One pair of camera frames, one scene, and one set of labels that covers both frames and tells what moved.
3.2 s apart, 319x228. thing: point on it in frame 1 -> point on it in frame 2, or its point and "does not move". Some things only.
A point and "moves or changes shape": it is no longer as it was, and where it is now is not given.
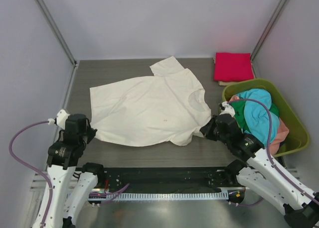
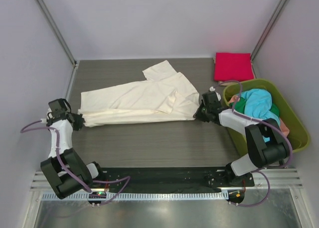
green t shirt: (239, 106) does not move
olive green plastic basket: (298, 136) does not move
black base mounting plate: (166, 179) does not move
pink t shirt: (283, 132) does not move
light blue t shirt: (257, 114) does not move
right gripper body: (212, 132) -> (202, 112)
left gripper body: (88, 135) -> (77, 124)
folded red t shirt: (230, 66) does not move
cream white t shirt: (170, 106) moves or changes shape
